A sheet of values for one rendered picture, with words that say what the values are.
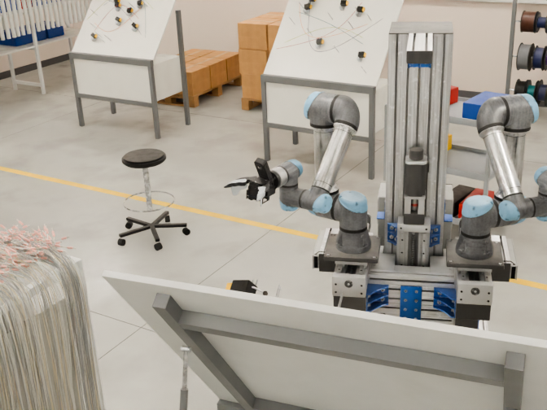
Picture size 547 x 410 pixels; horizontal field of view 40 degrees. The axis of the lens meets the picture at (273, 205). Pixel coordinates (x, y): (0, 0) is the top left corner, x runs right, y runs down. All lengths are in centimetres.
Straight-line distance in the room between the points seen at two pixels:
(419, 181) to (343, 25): 426
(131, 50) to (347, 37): 253
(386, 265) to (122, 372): 194
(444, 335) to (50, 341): 142
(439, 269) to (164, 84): 572
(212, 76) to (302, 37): 266
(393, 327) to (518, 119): 146
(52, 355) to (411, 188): 153
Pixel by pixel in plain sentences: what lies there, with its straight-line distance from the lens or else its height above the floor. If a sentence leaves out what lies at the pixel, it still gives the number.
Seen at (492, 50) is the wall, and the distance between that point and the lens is 950.
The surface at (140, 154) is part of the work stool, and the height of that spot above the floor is 69.
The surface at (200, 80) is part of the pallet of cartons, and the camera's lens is 963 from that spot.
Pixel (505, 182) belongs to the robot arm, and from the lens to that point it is 289.
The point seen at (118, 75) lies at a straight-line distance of 862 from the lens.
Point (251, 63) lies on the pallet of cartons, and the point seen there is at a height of 59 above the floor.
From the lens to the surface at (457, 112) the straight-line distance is 580.
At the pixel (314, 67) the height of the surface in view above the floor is 96.
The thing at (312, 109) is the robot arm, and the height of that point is 175.
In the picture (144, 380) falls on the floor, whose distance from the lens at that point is 451.
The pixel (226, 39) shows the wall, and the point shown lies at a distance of 1113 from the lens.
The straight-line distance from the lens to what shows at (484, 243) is 316.
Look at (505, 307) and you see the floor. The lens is 516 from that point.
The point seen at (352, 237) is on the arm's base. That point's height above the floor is 123.
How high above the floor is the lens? 261
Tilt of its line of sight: 23 degrees down
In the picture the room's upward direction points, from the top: 3 degrees counter-clockwise
